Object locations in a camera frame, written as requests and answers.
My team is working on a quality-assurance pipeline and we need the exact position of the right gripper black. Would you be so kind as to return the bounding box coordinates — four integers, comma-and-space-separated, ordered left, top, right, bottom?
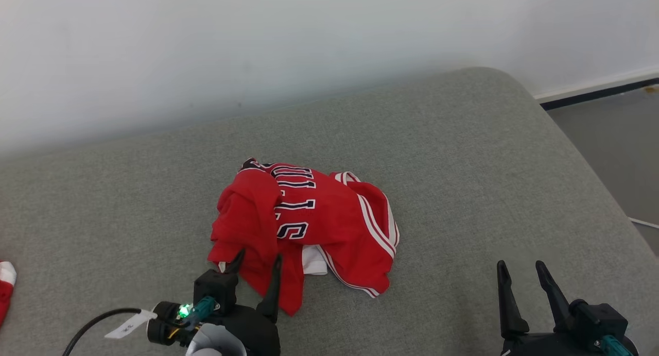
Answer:
497, 260, 614, 356

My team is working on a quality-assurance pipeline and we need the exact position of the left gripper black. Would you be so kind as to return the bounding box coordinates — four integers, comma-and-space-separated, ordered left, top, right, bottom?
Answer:
224, 249, 283, 356

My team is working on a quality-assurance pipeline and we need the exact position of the red basketball jersey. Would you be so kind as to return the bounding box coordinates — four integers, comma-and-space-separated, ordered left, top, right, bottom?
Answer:
207, 158, 400, 316

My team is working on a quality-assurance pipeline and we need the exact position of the red shorts white trim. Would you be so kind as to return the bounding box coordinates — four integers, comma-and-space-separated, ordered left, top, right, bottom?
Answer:
0, 261, 17, 327

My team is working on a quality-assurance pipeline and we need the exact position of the white and black baseboard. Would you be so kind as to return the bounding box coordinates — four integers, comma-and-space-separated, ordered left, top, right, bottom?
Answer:
534, 66, 659, 111

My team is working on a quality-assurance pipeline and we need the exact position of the teal cable connector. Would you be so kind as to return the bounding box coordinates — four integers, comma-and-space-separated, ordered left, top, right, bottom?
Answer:
600, 335, 635, 356
190, 296, 216, 321

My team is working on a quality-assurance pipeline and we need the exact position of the white cable label tag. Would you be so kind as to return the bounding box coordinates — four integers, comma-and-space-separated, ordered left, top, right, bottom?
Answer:
105, 310, 158, 340

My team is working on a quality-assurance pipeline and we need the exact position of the black cable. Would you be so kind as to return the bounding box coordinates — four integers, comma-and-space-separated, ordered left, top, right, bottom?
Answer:
63, 308, 142, 356

